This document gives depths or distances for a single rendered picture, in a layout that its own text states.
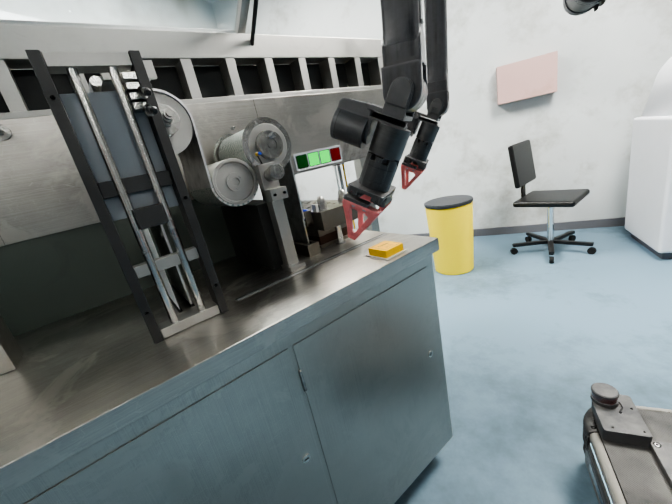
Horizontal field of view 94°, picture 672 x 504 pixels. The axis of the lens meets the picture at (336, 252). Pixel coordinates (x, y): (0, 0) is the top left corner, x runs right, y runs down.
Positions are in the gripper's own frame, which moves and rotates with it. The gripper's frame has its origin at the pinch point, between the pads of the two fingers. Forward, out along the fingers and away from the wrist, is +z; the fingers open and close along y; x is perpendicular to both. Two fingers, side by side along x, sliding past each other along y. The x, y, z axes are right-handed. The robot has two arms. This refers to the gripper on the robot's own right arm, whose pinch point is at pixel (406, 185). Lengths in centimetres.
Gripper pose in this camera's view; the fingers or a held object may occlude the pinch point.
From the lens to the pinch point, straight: 107.8
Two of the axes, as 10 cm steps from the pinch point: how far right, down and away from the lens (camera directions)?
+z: -2.7, 8.4, 4.7
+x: 8.8, 4.1, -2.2
